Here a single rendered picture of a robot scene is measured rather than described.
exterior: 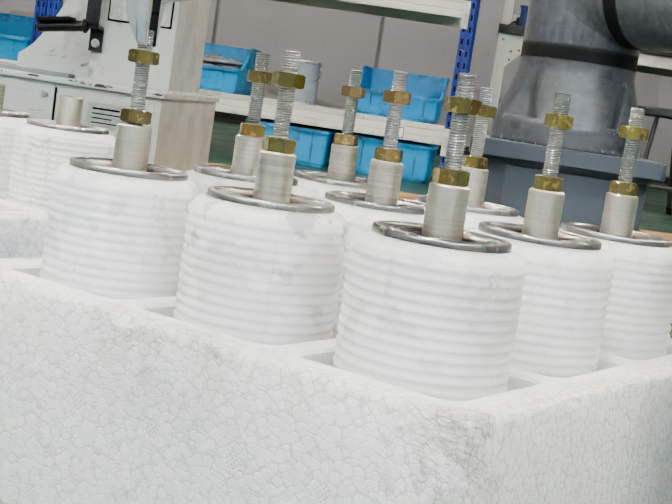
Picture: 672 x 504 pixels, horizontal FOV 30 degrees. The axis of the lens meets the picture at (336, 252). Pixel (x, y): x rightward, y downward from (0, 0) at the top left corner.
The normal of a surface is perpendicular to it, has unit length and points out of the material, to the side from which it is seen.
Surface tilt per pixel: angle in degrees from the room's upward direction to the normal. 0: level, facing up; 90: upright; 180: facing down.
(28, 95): 90
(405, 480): 90
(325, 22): 90
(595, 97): 72
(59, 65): 90
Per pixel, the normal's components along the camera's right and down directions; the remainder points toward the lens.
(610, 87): 0.40, -0.14
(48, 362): -0.58, 0.02
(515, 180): -0.12, 0.11
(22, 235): 0.77, 0.19
